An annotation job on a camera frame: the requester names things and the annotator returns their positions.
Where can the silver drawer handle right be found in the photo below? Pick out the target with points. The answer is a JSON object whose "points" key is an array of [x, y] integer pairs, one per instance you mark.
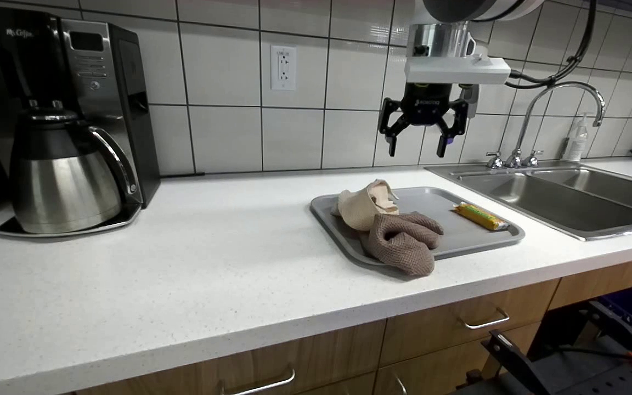
{"points": [[502, 316]]}

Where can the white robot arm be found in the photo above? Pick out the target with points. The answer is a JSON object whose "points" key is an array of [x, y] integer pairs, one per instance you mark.
{"points": [[443, 28]]}

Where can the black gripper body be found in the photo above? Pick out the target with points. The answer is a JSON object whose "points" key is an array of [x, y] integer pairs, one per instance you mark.
{"points": [[425, 103]]}

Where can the stainless steel sink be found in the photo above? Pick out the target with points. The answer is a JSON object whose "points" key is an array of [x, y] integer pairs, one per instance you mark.
{"points": [[573, 197]]}

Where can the stainless steel coffee carafe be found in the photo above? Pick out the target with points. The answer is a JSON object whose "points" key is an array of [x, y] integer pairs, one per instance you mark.
{"points": [[70, 175]]}

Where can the chrome gooseneck faucet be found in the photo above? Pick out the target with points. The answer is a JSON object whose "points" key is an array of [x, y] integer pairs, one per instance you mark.
{"points": [[536, 135]]}

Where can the wooden drawer front left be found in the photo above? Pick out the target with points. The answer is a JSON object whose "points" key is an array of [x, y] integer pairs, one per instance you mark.
{"points": [[327, 362]]}

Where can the wooden drawer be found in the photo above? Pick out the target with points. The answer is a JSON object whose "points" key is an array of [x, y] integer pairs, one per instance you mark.
{"points": [[449, 326], [327, 362]]}

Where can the cream waffle towel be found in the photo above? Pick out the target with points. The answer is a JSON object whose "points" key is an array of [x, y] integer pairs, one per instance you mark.
{"points": [[359, 208]]}

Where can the clear bottle by sink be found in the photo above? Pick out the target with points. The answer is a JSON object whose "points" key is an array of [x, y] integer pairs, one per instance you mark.
{"points": [[576, 141]]}

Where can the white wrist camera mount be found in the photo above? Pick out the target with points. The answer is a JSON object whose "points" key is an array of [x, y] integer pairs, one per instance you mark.
{"points": [[458, 70]]}

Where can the grey plastic tray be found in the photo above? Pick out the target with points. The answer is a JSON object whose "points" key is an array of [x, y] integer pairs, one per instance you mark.
{"points": [[459, 235]]}

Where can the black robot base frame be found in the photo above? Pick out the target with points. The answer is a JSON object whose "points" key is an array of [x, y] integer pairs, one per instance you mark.
{"points": [[599, 364]]}

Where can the yellow snack bar wrapper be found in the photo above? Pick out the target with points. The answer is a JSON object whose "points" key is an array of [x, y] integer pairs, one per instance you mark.
{"points": [[479, 216]]}

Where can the brown waffle towel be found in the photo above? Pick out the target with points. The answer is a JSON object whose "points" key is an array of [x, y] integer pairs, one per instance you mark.
{"points": [[404, 241]]}

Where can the silver drawer handle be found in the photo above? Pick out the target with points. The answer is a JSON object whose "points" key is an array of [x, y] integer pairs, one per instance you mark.
{"points": [[263, 386], [502, 316]]}

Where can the silver drawer handle left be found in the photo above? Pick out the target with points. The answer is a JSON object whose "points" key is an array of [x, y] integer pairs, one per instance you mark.
{"points": [[263, 386]]}

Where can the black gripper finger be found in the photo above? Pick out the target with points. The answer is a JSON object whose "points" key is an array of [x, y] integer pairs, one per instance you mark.
{"points": [[450, 124], [393, 127]]}

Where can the wooden drawer front right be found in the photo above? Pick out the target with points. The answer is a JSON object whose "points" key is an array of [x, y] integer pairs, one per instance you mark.
{"points": [[449, 326]]}

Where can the black silver coffee maker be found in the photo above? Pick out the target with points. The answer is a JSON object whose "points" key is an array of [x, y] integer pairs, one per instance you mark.
{"points": [[53, 64]]}

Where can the white wall power outlet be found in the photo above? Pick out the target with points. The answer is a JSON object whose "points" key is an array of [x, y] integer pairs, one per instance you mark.
{"points": [[285, 69]]}

